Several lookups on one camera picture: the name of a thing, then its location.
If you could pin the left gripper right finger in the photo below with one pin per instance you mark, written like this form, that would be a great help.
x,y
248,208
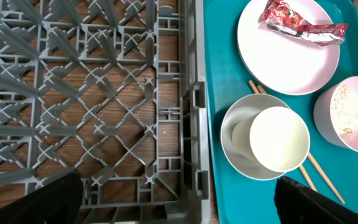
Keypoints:
x,y
297,203

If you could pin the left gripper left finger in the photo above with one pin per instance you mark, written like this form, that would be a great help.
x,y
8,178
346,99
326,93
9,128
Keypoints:
x,y
57,202

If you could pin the grey shallow bowl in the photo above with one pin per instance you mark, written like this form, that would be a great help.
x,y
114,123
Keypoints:
x,y
238,115

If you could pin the red snack wrapper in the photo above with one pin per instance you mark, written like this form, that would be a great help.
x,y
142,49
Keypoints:
x,y
280,17

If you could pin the teal plastic tray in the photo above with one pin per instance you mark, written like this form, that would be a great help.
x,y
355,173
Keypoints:
x,y
239,198

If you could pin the upper wooden chopstick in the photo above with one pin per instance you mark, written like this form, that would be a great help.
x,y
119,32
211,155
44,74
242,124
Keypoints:
x,y
322,173

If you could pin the wooden chopstick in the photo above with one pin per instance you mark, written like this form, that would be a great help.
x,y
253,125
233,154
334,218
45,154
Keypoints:
x,y
322,173
259,89

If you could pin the grey plastic dish rack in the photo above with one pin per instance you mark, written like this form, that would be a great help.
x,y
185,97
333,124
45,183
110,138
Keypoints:
x,y
114,91

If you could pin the lower wooden chopstick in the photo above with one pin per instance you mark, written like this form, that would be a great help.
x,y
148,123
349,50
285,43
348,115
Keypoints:
x,y
259,89

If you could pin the large white plate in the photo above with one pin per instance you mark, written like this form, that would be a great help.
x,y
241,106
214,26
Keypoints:
x,y
284,64

